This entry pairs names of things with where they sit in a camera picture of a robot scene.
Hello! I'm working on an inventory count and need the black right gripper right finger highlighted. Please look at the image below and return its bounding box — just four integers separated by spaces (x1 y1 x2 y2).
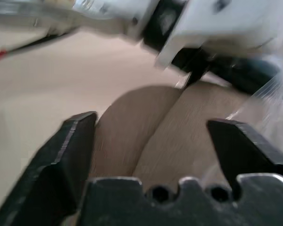
207 119 283 192

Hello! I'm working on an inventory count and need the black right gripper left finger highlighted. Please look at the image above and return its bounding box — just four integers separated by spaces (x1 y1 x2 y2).
0 111 99 226

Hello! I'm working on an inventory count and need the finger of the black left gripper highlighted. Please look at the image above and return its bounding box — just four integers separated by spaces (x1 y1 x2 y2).
184 53 210 91
209 57 281 95

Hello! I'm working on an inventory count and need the clear plastic bag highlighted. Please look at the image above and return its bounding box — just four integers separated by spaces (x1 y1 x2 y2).
176 49 283 189

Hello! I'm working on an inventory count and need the black cable with red end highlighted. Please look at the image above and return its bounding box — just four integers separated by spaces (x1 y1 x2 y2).
0 27 82 62

